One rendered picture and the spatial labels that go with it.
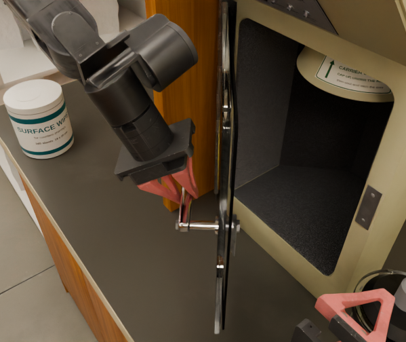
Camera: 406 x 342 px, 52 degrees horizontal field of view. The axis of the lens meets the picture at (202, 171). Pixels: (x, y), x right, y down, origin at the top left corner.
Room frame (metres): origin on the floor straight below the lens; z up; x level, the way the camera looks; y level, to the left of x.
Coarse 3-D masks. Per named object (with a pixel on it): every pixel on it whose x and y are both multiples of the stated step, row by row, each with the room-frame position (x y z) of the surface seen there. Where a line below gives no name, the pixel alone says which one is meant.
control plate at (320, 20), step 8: (280, 0) 0.46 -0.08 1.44; (288, 0) 0.45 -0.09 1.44; (296, 0) 0.43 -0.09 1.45; (304, 0) 0.42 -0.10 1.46; (312, 0) 0.40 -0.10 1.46; (280, 8) 0.49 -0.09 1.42; (296, 8) 0.45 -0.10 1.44; (304, 8) 0.43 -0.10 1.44; (312, 8) 0.42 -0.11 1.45; (320, 8) 0.40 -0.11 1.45; (296, 16) 0.47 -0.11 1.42; (312, 16) 0.43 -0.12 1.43; (320, 16) 0.42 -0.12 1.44; (320, 24) 0.44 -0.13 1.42; (328, 24) 0.42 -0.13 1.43; (336, 32) 0.42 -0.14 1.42
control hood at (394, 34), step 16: (256, 0) 0.53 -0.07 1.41; (320, 0) 0.39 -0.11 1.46; (336, 0) 0.37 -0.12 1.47; (352, 0) 0.35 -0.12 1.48; (368, 0) 0.33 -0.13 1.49; (384, 0) 0.31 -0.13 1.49; (400, 0) 0.30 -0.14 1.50; (336, 16) 0.39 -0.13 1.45; (352, 16) 0.37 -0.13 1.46; (368, 16) 0.35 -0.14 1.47; (384, 16) 0.33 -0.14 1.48; (400, 16) 0.31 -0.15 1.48; (352, 32) 0.39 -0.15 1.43; (368, 32) 0.37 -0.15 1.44; (384, 32) 0.35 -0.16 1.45; (400, 32) 0.33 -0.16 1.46; (368, 48) 0.40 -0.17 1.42; (384, 48) 0.37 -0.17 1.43; (400, 48) 0.35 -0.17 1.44
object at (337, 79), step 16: (304, 48) 0.56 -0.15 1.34; (304, 64) 0.53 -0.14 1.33; (320, 64) 0.50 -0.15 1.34; (336, 64) 0.49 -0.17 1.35; (320, 80) 0.49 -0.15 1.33; (336, 80) 0.47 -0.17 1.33; (352, 80) 0.47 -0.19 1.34; (368, 80) 0.46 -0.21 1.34; (352, 96) 0.46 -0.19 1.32; (368, 96) 0.45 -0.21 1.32; (384, 96) 0.45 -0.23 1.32
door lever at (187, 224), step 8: (184, 192) 0.40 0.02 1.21; (184, 200) 0.39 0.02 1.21; (184, 208) 0.37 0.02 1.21; (184, 216) 0.36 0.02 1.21; (216, 216) 0.35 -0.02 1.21; (176, 224) 0.35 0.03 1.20; (184, 224) 0.34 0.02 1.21; (192, 224) 0.35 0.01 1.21; (200, 224) 0.35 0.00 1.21; (208, 224) 0.35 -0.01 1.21; (216, 224) 0.34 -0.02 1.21; (184, 232) 0.34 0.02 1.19; (216, 232) 0.33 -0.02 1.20
